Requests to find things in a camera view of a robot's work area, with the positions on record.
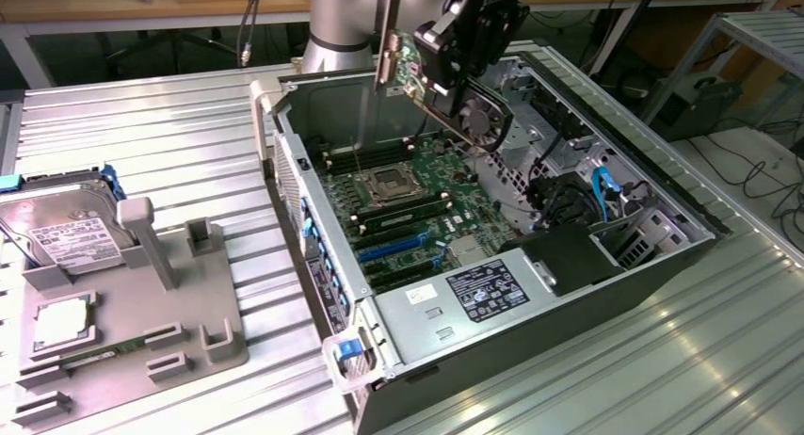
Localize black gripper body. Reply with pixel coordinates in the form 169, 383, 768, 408
413, 0, 532, 93

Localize installed RAM stick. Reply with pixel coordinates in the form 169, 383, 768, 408
354, 203, 450, 234

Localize black wire bundle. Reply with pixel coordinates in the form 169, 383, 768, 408
525, 169, 605, 231

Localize black plastic air shroud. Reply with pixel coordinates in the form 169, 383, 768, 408
497, 221, 624, 298

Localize blue expansion slot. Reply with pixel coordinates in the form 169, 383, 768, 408
356, 234, 424, 264

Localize CPU socket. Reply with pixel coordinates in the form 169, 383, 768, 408
356, 163, 421, 208

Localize grey power supply unit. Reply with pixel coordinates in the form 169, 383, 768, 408
372, 248, 560, 366

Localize green motherboard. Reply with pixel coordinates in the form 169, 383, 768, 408
314, 132, 510, 296

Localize blue disk caddy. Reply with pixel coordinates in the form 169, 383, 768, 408
0, 163, 125, 209

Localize green RAM stick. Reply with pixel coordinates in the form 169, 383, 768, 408
57, 335, 150, 371

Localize metal slat shelf frame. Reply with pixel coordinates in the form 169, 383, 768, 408
676, 8, 804, 131

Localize hard disk with white label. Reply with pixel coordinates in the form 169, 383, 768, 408
0, 180, 121, 277

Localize black open PC case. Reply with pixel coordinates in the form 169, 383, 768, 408
249, 38, 733, 435

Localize blue case latch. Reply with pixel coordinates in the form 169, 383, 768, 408
332, 339, 366, 376

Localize silver CPU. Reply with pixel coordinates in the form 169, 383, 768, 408
32, 299, 94, 347

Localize black floor cables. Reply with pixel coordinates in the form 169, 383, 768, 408
684, 114, 804, 229

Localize wooden desk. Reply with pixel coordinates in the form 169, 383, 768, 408
0, 0, 790, 89

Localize green graphics card with fan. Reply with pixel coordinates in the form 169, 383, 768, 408
372, 0, 514, 154

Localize grey parts rack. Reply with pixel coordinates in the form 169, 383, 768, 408
10, 196, 249, 427

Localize silver chipset heat sink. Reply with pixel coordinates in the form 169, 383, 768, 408
446, 234, 498, 263

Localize blue wire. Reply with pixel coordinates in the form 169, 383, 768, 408
589, 165, 621, 225

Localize black box with handle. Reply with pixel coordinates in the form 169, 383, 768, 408
652, 73, 744, 143

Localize hanging black cable with plug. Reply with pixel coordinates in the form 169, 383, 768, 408
234, 0, 266, 68

